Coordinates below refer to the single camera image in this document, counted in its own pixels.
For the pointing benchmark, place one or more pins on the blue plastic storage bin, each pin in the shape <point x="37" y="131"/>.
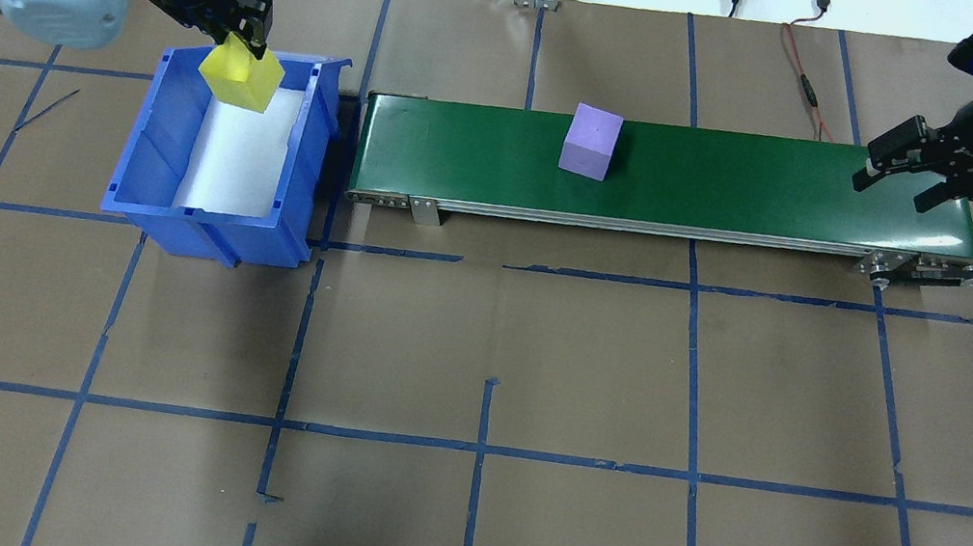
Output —
<point x="164" y="154"/>

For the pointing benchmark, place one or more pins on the green conveyor belt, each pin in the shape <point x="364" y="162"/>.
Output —
<point x="734" y="190"/>

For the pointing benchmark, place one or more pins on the yellow foam block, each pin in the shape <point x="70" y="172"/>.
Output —
<point x="243" y="86"/>

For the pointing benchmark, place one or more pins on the purple foam block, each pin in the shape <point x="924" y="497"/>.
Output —
<point x="590" y="143"/>

